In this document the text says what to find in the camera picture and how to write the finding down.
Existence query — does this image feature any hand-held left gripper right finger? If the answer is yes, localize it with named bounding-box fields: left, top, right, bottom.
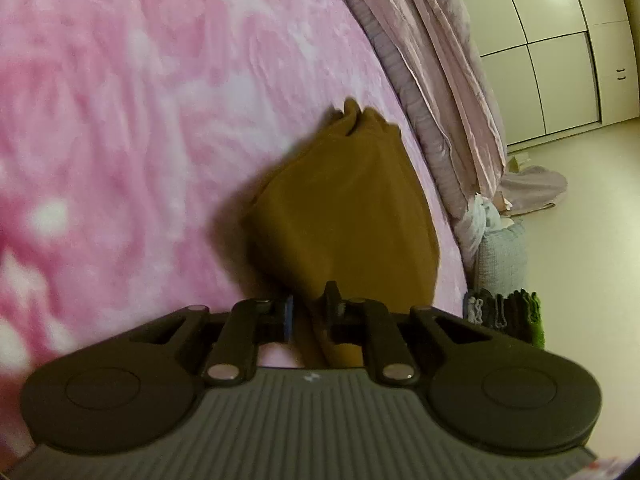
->
left=325, top=281, right=493, bottom=387

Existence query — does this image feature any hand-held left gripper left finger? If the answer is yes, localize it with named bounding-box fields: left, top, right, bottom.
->
left=127, top=295, right=295, bottom=387

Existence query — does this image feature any brown garment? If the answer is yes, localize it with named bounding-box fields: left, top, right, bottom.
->
left=240, top=97, right=442, bottom=370

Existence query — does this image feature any dark green cloth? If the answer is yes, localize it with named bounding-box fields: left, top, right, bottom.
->
left=464, top=287, right=533, bottom=344

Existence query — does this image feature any grey knitted cushion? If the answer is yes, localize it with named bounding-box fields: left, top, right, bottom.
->
left=474, top=220, right=529, bottom=297

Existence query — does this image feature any pale pink cloth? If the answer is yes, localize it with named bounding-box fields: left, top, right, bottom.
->
left=499, top=164, right=569, bottom=212

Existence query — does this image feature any pink floral blanket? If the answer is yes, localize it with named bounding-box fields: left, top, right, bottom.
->
left=0, top=0, right=470, bottom=461

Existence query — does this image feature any folded pink quilt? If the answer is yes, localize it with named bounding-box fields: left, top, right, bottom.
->
left=331, top=0, right=507, bottom=197

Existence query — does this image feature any white wardrobe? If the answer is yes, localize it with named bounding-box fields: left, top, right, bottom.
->
left=442, top=0, right=640, bottom=147

